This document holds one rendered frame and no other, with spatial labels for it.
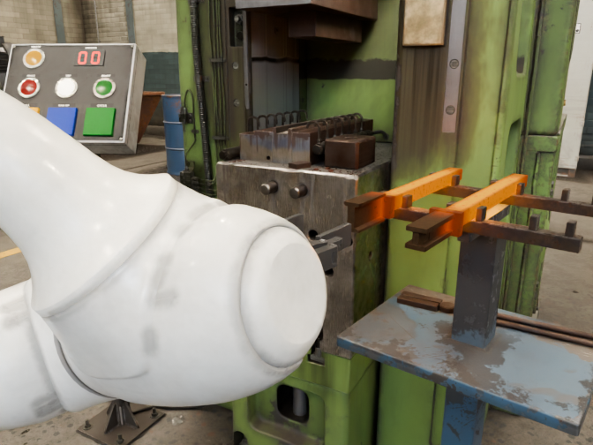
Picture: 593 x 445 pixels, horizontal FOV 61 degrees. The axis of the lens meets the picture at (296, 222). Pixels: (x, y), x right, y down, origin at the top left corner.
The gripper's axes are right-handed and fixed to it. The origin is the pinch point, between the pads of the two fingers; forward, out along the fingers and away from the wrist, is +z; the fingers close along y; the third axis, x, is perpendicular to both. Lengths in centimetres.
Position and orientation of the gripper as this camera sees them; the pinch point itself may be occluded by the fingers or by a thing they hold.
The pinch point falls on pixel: (311, 233)
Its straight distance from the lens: 65.2
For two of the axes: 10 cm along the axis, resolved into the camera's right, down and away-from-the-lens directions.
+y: 8.0, 1.7, -5.8
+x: 0.0, -9.6, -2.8
